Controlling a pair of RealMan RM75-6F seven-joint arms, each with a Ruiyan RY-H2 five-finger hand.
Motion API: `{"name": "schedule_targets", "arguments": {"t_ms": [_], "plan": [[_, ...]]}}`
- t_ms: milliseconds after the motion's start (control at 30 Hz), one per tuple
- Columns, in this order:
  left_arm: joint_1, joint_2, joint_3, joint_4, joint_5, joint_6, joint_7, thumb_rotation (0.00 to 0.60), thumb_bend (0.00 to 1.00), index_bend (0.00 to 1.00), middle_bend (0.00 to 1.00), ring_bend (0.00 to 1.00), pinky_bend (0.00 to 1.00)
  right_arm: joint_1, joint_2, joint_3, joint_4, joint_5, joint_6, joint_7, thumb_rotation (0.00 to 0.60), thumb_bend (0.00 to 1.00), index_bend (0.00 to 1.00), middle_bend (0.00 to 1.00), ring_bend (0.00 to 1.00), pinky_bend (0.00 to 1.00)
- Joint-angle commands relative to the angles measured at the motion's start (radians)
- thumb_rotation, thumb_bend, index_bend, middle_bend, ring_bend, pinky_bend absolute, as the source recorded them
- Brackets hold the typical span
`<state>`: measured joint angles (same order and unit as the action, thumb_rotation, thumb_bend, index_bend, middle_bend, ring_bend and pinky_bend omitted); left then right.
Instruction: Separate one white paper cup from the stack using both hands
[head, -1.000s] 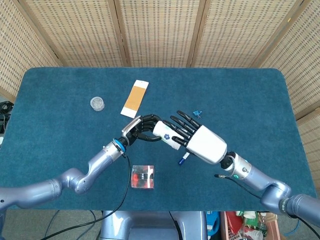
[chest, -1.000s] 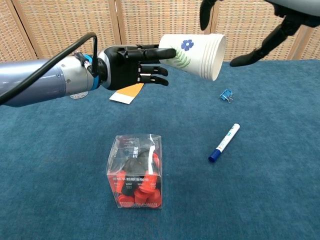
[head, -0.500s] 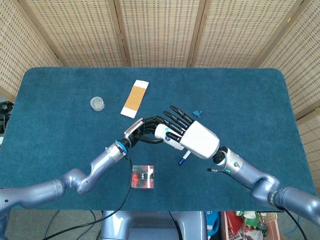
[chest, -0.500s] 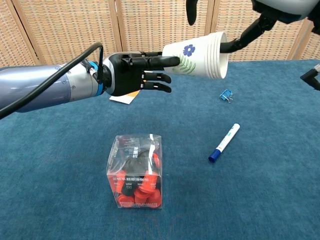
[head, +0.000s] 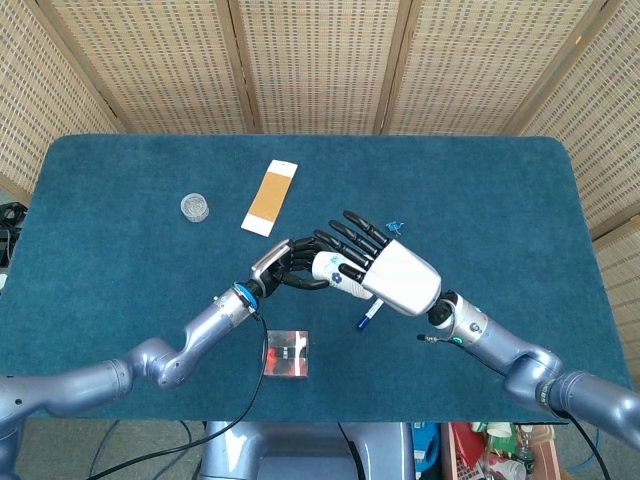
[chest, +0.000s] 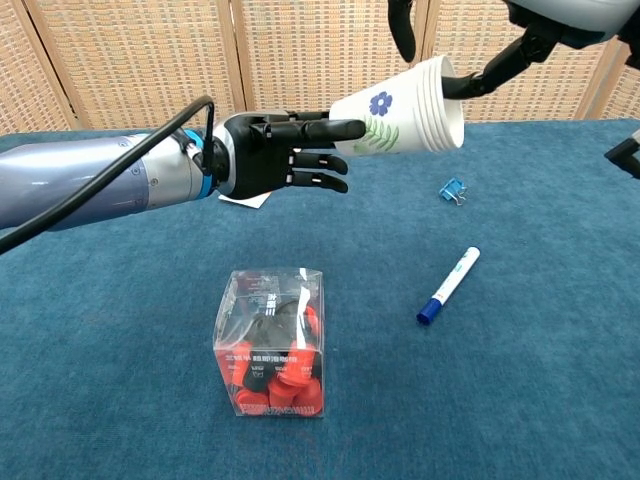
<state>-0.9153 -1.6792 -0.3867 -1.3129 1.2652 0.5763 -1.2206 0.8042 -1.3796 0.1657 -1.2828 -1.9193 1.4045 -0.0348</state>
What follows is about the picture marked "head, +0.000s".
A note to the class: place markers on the right robot hand, white back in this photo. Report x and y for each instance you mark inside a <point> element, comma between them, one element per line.
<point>405,280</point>

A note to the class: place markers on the silver robot torso base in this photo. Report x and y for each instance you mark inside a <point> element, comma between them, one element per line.
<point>300,450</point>

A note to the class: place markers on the left robot hand, silver back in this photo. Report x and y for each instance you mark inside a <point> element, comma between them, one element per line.
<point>272,260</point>

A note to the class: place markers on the red plastic crate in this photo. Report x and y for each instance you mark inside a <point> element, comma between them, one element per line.
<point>475,450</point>

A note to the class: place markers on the clear round lidded container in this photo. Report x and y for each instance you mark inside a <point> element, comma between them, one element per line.
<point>195,207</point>

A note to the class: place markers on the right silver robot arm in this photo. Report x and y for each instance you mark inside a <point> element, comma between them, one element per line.
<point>525,365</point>

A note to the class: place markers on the teal table cloth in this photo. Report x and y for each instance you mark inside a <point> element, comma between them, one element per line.
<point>450,190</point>

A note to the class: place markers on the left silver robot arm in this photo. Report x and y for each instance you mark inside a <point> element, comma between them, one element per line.
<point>150,360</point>

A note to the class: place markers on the blue binder clip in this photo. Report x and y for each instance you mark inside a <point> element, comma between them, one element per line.
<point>395,227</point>

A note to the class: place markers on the orange and white paper card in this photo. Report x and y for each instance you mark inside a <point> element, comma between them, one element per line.
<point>270,197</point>

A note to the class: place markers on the woven rattan screen panel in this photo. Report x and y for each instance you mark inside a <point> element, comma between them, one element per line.
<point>480,65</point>
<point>320,65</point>
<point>160,65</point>
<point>600,125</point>
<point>622,300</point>
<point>45,100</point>

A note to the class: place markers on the white marker with blue cap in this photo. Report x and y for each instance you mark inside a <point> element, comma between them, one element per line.
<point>369,315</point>

